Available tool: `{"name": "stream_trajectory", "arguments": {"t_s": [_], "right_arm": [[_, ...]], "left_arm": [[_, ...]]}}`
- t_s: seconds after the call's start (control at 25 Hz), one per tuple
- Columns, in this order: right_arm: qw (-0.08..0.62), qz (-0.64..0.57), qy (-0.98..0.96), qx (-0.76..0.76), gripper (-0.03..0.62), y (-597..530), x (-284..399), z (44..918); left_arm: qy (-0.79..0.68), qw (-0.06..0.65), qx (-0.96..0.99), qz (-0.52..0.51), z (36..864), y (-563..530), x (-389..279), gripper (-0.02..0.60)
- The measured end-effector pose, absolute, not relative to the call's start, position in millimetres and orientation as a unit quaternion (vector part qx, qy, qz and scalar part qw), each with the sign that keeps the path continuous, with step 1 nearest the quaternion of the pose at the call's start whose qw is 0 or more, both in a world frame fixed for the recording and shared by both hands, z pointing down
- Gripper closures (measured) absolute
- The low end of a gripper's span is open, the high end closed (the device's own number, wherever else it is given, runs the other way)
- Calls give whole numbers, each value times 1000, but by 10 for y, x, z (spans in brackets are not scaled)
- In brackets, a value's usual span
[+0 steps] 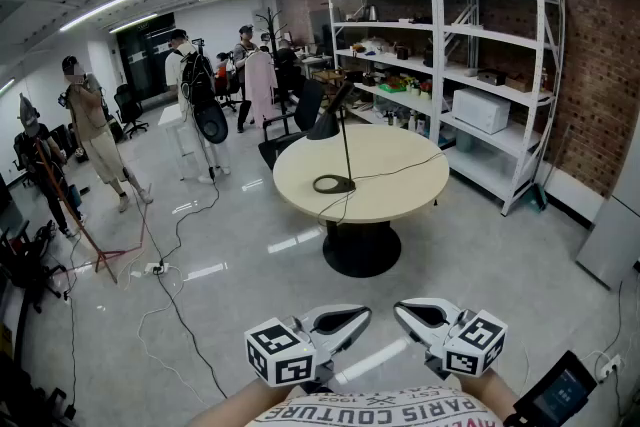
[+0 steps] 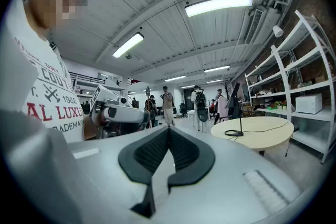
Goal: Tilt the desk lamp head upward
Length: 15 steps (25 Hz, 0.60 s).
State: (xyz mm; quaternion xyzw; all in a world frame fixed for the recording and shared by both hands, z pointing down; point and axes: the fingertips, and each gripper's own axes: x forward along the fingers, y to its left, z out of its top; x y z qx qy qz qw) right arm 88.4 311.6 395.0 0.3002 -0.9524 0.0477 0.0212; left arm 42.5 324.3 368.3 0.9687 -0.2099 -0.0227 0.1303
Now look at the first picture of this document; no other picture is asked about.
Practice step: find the green tray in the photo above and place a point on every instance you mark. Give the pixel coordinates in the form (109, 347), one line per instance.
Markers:
(391, 88)

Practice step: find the black swivel chair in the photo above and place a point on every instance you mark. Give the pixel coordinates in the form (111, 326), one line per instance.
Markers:
(25, 265)

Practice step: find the white power strip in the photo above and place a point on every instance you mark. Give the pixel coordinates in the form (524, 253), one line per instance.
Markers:
(157, 268)
(611, 366)

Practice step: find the black desk lamp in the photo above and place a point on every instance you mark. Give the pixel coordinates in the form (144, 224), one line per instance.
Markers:
(325, 127)

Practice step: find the dark glass door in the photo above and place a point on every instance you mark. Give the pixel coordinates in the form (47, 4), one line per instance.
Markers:
(145, 65)

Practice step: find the red metal stand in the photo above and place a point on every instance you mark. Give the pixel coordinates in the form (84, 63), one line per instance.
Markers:
(105, 256)

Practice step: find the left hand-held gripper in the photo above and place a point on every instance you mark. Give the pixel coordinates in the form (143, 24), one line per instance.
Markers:
(280, 360)

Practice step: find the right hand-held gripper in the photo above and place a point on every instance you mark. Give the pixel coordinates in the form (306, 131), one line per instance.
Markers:
(475, 345)

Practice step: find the black mesh office chair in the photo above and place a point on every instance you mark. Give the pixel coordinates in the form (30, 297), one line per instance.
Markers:
(125, 102)

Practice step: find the grey cabinet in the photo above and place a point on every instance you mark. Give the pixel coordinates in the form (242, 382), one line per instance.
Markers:
(610, 245)

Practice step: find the black pot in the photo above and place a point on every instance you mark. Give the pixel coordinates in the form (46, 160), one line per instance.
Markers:
(428, 59)

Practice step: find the person's white printed shirt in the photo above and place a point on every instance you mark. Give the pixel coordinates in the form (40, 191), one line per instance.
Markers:
(375, 410)

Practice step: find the wooden slatted cart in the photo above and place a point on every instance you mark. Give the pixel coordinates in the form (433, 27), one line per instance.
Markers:
(327, 76)

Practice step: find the pink garment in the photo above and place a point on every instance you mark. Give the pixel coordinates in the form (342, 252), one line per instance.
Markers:
(260, 85)

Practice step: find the white microwave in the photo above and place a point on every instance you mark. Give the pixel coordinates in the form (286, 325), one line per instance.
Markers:
(480, 111)

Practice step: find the black coat rack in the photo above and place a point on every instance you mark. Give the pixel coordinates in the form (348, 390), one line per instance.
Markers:
(268, 22)

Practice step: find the teal bin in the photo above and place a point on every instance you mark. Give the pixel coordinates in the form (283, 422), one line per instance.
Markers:
(464, 142)

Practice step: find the white metal shelving rack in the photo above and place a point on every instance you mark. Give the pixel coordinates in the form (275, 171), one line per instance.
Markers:
(437, 40)

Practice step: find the person's right forearm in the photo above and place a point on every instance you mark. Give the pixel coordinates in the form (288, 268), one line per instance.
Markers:
(492, 395)

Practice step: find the small black box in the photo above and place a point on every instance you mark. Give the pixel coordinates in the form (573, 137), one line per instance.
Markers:
(403, 53)

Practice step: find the yellow potted flowers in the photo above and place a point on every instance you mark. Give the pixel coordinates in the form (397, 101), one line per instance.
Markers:
(413, 86)

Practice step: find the grey board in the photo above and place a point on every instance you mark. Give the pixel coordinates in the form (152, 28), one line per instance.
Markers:
(320, 32)

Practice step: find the cardboard box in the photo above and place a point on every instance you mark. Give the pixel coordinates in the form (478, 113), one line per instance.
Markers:
(519, 84)

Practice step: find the dark storage box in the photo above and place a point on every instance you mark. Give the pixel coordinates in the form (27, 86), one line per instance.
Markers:
(491, 78)

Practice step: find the black screen device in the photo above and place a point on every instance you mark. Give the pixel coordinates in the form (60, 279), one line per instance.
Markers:
(555, 390)

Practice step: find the person's left forearm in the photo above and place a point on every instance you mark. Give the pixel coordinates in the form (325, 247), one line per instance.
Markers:
(235, 407)

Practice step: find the green dustpan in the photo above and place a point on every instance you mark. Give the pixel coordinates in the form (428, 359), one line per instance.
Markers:
(539, 200)

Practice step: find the round beige pedestal table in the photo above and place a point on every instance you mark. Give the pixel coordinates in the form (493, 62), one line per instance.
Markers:
(362, 255)

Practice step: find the silver kettle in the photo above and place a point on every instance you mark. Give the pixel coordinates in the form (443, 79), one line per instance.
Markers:
(373, 13)

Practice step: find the red potted flowers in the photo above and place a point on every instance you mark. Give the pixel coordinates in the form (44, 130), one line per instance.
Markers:
(425, 87)

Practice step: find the black high-back office chair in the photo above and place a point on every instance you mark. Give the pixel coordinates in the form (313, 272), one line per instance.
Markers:
(309, 105)

